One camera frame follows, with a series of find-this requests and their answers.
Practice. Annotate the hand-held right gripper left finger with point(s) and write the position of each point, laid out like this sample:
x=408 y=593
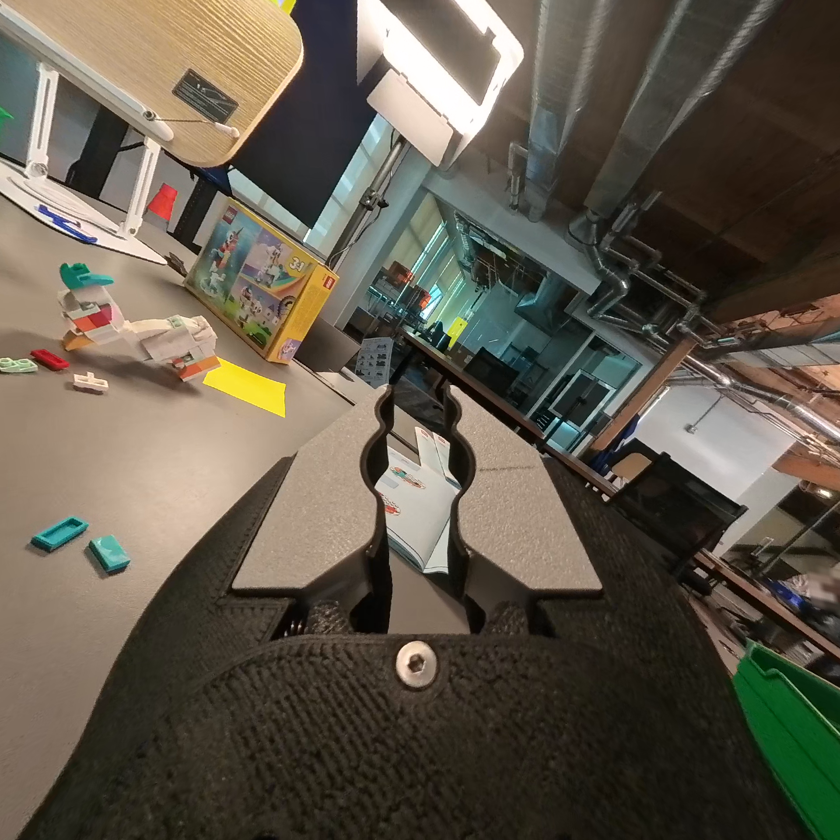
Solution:
x=308 y=525

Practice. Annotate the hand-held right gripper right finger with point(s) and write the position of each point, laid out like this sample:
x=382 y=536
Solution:
x=531 y=525

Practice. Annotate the yellow toy set box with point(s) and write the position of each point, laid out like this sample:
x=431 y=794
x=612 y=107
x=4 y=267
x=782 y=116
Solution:
x=262 y=289

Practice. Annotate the open instruction booklet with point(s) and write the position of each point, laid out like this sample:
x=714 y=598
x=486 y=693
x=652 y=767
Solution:
x=413 y=518

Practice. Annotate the closed instruction booklet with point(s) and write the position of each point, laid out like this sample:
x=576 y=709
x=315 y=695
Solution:
x=445 y=463
x=425 y=446

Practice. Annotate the tan backed chair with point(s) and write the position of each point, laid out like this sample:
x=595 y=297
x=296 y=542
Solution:
x=633 y=466

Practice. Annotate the black office chair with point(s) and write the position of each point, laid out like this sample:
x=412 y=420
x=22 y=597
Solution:
x=489 y=371
x=676 y=505

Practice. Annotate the yellow paper note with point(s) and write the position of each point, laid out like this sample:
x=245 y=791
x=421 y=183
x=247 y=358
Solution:
x=249 y=387

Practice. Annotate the long wooden table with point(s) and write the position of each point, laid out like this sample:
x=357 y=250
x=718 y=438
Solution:
x=472 y=387

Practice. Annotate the printed paper sheet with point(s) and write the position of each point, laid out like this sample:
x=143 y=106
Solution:
x=374 y=361

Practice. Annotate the teal flat tile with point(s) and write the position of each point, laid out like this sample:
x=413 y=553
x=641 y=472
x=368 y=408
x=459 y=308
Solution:
x=109 y=553
x=43 y=541

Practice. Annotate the yellow sign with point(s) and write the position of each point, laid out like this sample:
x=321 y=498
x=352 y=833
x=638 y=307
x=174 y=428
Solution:
x=457 y=331

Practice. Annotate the brown wooden desk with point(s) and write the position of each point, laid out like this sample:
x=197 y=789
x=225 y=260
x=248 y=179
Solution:
x=754 y=584

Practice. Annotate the white brick animal model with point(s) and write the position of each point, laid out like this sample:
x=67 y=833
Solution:
x=164 y=338

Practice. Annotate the grey pipe cluster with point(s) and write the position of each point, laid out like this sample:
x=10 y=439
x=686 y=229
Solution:
x=617 y=282

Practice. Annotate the white small brick piece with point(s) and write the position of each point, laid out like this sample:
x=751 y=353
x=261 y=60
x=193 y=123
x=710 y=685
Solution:
x=90 y=382

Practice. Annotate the small black object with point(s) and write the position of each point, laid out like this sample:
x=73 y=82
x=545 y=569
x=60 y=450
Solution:
x=176 y=262

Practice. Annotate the red small brick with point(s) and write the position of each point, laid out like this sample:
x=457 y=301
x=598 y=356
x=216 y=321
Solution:
x=49 y=359

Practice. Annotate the green small brick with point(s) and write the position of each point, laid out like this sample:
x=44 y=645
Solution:
x=16 y=365

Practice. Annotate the black display stand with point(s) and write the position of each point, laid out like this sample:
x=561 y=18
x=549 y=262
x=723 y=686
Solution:
x=374 y=197

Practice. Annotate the large window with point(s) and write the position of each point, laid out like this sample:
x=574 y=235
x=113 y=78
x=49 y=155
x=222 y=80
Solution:
x=341 y=190

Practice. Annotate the red cup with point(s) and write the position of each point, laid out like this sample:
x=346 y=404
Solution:
x=163 y=200

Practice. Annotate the blue and white brick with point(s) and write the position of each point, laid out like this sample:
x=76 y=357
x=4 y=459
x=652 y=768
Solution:
x=79 y=231
x=52 y=213

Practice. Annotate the white stand with wooden top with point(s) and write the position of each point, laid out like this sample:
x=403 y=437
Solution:
x=141 y=190

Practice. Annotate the large black display screen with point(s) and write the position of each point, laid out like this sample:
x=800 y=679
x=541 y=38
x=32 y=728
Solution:
x=315 y=131

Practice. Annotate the white lamp light panel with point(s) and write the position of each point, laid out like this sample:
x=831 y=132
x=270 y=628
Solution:
x=420 y=118

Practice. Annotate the slim silver duct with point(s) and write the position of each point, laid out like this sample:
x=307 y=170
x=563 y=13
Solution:
x=774 y=400

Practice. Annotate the silver ventilation duct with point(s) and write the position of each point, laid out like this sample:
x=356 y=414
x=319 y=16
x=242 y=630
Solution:
x=564 y=79
x=676 y=79

